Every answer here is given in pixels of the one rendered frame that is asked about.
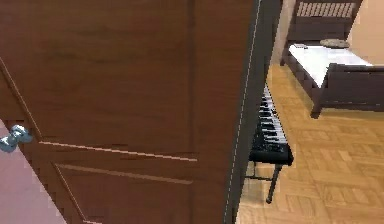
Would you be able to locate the brown wooden room door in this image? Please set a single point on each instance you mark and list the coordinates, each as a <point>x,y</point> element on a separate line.
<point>126,83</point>

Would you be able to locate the black keyboard piano on stand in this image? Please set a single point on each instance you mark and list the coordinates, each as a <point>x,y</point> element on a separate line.
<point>270,133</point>

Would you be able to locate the dark wooden bed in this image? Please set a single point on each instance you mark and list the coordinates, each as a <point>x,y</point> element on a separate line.
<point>346,83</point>

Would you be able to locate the grey pillow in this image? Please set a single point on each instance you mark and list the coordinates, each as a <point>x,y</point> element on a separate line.
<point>334,43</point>

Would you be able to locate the silver door knob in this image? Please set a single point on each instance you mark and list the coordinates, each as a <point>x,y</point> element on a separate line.
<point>13,138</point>

